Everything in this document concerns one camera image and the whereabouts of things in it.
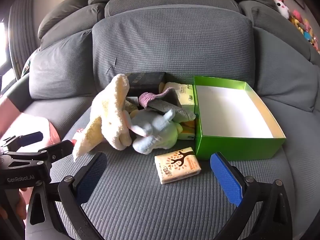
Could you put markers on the black box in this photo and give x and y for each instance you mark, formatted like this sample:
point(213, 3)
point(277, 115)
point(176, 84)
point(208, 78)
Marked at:
point(147, 82)

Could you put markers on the person's left forearm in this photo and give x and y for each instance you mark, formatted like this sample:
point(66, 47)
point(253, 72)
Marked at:
point(7, 120)

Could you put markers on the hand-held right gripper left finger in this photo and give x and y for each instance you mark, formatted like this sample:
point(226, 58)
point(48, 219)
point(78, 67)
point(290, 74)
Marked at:
point(92, 177)

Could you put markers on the purple grey towel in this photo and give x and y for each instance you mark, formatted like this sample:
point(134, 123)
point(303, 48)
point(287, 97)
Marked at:
point(162, 102)

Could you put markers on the person's left hand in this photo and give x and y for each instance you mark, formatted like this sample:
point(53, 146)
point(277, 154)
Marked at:
point(22, 202)

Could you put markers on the bright window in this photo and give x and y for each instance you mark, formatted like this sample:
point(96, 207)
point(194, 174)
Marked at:
point(3, 45)

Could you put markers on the red white plush toy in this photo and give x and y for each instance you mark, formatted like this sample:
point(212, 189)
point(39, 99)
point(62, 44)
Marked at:
point(79, 131)

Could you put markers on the tree print tissue pack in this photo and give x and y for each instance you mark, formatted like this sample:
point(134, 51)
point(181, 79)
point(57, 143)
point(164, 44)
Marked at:
point(177, 165)

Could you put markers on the pile of colourful plush toys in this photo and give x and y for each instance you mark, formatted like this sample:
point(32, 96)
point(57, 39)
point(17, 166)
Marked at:
point(280, 5)

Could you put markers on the grey sofa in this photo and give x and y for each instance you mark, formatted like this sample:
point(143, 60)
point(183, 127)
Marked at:
point(160, 205)

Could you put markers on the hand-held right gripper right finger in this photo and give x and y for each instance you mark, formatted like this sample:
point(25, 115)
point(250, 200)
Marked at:
point(226, 177)

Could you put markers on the green white tissue pack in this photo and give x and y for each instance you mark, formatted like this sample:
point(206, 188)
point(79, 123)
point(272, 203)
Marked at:
point(186, 95)

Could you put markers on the green cardboard box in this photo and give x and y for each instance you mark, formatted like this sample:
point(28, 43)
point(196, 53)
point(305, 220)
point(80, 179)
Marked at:
point(237, 147)

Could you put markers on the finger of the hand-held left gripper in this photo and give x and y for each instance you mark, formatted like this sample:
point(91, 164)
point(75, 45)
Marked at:
point(31, 138)
point(60, 148)

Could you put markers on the light blue plush elephant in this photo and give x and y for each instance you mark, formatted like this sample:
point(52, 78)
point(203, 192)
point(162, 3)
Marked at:
point(150, 132)

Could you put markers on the blue floral tissue pack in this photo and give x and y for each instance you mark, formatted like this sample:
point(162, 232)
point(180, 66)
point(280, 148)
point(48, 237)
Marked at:
point(188, 130)

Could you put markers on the cream plush rabbit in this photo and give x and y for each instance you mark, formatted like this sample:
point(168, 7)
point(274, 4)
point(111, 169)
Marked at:
point(107, 112)

